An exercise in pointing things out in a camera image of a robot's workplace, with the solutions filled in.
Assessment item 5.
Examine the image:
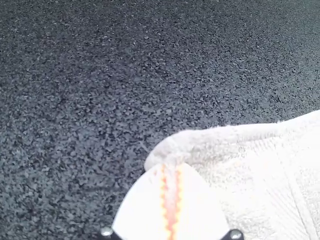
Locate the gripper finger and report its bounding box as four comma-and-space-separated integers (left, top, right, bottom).
174, 163, 244, 240
99, 163, 173, 240

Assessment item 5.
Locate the pale towel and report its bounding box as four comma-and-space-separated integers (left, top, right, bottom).
143, 109, 320, 240

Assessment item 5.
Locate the black mat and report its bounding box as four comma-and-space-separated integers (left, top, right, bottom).
0, 0, 320, 240

